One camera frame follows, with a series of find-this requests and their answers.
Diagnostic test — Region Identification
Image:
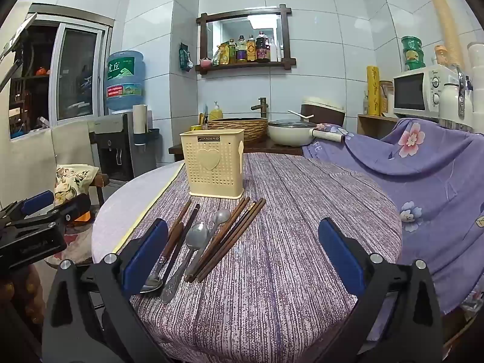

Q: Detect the dark soy sauce bottle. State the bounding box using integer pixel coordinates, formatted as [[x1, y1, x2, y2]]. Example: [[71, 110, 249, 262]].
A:
[[256, 31, 270, 63]]

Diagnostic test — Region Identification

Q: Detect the wooden framed mirror shelf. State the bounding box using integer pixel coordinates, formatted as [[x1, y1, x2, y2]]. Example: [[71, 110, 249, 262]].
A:
[[195, 4, 297, 75]]

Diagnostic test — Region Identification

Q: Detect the white rice paddle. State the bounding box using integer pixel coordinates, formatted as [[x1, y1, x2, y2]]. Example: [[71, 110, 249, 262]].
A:
[[287, 110, 317, 122]]

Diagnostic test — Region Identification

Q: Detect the green hanging packet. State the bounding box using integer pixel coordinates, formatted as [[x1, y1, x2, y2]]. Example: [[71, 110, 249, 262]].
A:
[[179, 43, 194, 73]]

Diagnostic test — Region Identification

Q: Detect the yellow green seasoning packet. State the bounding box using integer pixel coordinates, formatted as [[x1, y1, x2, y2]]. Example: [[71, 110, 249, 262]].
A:
[[212, 43, 230, 66]]

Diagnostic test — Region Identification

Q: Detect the large metal spoon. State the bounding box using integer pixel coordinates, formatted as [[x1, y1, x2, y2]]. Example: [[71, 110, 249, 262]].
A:
[[161, 222, 208, 304]]

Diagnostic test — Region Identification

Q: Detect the grey water dispenser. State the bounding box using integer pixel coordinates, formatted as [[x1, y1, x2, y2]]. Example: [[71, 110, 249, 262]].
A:
[[93, 113, 158, 183]]

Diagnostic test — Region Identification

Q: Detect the small metal spoon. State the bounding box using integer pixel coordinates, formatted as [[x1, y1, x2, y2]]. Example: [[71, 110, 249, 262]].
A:
[[185, 209, 231, 278]]

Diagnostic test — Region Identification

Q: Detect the sliding window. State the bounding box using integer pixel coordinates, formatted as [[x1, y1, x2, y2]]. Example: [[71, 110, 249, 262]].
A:
[[9, 4, 115, 141]]

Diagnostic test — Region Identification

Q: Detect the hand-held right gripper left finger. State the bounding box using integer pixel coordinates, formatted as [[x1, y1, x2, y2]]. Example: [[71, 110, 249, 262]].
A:
[[41, 218, 172, 363]]

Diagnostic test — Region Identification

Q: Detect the small wooden stool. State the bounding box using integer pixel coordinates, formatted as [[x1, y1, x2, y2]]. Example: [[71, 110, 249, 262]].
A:
[[89, 172, 110, 205]]

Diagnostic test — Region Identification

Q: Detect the brown white rice cooker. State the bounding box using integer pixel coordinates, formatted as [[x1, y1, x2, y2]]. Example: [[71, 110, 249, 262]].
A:
[[301, 96, 346, 128]]

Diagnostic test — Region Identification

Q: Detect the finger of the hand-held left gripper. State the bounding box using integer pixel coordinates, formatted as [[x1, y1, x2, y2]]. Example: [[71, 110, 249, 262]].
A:
[[0, 191, 55, 223], [0, 194, 92, 237]]

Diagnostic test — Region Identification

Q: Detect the glass storage jar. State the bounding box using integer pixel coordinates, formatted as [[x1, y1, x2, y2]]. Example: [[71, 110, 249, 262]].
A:
[[379, 80, 395, 117]]

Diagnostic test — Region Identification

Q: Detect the purple floral sheet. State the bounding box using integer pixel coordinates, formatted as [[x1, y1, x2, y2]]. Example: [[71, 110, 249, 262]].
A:
[[302, 117, 484, 315]]

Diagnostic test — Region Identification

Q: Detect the purple striped tablecloth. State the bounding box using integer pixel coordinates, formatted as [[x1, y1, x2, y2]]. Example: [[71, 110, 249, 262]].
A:
[[129, 152, 404, 363]]

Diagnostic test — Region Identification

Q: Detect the blue water jug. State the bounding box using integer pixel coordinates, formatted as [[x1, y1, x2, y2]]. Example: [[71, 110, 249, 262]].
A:
[[105, 50, 146, 113]]

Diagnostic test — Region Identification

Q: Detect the stack of yellow paper cups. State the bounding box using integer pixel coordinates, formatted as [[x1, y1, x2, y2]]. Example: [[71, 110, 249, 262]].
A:
[[427, 0, 465, 73]]

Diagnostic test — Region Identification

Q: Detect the white frying pan with lid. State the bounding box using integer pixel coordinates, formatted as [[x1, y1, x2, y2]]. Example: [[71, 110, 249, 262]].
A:
[[267, 119, 347, 148]]

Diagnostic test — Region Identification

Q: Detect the light wooden shelf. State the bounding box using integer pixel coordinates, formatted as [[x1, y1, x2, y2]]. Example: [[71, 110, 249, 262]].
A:
[[357, 113, 402, 137]]

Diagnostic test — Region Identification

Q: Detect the patterned floor rug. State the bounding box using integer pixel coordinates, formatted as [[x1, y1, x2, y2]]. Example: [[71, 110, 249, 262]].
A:
[[44, 229, 96, 266]]

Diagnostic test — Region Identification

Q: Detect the brown wooden chopstick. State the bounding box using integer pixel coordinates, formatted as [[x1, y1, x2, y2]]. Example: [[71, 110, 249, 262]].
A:
[[184, 197, 251, 281], [187, 201, 258, 282], [191, 200, 262, 283], [195, 198, 267, 283]]

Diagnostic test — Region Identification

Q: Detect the tilted panel on stand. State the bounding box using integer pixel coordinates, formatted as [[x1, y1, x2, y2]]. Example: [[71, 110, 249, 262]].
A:
[[0, 12, 38, 92]]

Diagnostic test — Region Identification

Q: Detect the cream plastic utensil holder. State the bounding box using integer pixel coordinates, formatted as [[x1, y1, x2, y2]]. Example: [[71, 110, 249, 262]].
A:
[[179, 129, 246, 199]]

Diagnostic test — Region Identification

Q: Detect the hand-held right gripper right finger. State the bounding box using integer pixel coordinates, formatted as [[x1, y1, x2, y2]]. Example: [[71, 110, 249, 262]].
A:
[[318, 217, 444, 363]]

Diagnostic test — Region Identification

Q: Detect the yellow patterned roll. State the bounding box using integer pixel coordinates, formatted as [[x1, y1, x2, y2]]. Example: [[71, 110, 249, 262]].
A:
[[365, 65, 380, 117]]

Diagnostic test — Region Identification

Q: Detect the bronze faucet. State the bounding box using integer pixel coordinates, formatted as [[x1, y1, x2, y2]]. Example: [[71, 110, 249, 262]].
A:
[[251, 97, 271, 119]]

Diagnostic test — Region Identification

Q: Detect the dark wooden chopstick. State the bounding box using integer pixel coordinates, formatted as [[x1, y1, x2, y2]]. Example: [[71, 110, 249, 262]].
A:
[[173, 200, 193, 233]]

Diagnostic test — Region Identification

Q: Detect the glossy brown wooden object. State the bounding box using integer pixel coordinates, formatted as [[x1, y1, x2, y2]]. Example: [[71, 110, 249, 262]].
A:
[[0, 267, 43, 326]]

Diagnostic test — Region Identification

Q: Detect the ribbed brown wash basin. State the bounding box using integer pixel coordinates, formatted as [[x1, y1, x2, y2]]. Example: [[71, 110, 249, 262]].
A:
[[207, 117, 269, 145]]

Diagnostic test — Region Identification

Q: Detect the white microwave oven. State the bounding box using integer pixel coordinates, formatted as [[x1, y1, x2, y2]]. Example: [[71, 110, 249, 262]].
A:
[[393, 64, 460, 120]]

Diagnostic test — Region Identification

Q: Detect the black chopstick gold band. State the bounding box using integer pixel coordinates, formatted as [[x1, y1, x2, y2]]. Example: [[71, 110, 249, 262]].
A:
[[162, 204, 201, 278]]

